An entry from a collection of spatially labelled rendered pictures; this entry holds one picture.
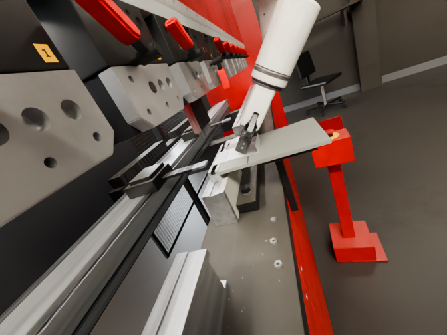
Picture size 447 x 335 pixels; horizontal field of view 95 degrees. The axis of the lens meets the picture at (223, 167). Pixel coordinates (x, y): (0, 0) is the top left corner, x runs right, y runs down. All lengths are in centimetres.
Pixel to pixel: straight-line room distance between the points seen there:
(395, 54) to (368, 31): 62
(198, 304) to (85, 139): 25
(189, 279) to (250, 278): 13
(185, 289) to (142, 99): 26
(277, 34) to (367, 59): 407
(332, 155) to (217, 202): 67
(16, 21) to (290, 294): 43
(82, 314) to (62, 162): 39
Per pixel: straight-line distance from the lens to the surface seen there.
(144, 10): 45
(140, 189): 66
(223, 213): 52
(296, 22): 48
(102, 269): 55
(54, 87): 22
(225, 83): 68
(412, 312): 138
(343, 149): 103
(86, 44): 29
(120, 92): 28
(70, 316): 52
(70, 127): 20
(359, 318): 135
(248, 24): 270
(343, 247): 141
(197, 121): 52
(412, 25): 478
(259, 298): 39
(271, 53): 48
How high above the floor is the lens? 120
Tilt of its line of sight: 22 degrees down
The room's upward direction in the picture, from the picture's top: 25 degrees counter-clockwise
